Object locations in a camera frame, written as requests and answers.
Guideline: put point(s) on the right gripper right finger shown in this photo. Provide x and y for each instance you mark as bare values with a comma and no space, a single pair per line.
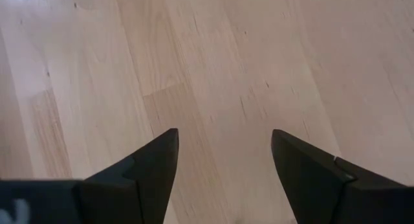
323,191

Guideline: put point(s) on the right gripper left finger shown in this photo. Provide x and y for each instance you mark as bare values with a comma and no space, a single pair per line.
129,191

